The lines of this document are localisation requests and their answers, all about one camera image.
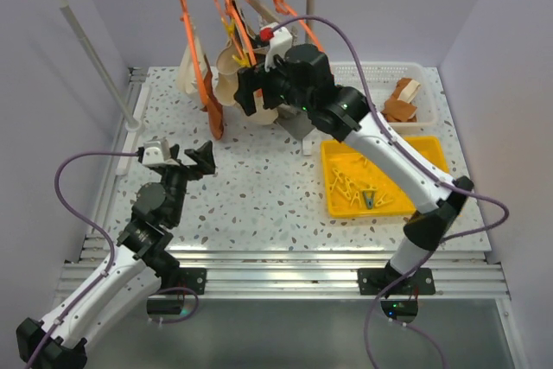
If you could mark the orange hanging underwear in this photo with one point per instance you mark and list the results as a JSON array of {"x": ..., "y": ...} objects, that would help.
[{"x": 212, "y": 106}]

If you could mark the aluminium rail frame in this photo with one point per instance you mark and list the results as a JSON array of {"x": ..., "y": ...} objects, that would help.
[{"x": 260, "y": 226}]

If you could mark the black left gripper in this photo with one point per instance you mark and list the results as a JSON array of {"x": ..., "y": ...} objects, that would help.
[{"x": 203, "y": 159}]

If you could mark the teal clothespin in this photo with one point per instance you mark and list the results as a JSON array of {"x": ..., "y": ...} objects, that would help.
[{"x": 369, "y": 198}]

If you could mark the grey hanging underwear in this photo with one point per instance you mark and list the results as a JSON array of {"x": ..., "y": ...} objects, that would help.
[{"x": 295, "y": 123}]

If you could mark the white plastic basket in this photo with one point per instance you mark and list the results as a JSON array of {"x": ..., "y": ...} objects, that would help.
[{"x": 382, "y": 77}]

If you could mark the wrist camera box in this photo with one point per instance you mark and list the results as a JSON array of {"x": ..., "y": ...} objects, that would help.
[
  {"x": 154, "y": 153},
  {"x": 279, "y": 42}
]

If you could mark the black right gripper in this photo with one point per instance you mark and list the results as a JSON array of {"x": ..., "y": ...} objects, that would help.
[{"x": 251, "y": 79}]

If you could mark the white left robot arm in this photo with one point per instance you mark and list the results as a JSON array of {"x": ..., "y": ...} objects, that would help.
[{"x": 137, "y": 266}]

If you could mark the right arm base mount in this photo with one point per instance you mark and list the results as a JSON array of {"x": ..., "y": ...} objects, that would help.
[{"x": 399, "y": 302}]

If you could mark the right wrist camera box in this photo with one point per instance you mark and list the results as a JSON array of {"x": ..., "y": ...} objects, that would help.
[{"x": 279, "y": 42}]

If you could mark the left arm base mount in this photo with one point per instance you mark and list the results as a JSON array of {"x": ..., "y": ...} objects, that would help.
[{"x": 176, "y": 295}]

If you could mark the beige hanging underwear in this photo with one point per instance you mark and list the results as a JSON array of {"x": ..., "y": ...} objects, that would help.
[{"x": 186, "y": 81}]

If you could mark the yellow clothespin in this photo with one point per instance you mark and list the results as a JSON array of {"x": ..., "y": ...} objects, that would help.
[
  {"x": 242, "y": 61},
  {"x": 229, "y": 27}
]

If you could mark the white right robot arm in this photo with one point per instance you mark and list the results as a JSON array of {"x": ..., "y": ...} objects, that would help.
[{"x": 438, "y": 197}]

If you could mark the pile of cream clothespins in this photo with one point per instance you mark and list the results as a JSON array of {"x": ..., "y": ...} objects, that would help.
[{"x": 344, "y": 191}]

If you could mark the orange hanger with clothes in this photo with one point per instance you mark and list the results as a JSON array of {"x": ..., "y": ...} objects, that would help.
[{"x": 185, "y": 17}]

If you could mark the yellow plastic tray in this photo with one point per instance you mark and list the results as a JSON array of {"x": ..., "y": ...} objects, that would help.
[{"x": 360, "y": 168}]

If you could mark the brown and cream underwear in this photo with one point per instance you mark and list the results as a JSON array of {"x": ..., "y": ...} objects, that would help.
[{"x": 398, "y": 108}]

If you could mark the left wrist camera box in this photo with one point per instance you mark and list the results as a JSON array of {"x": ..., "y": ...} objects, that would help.
[{"x": 154, "y": 153}]

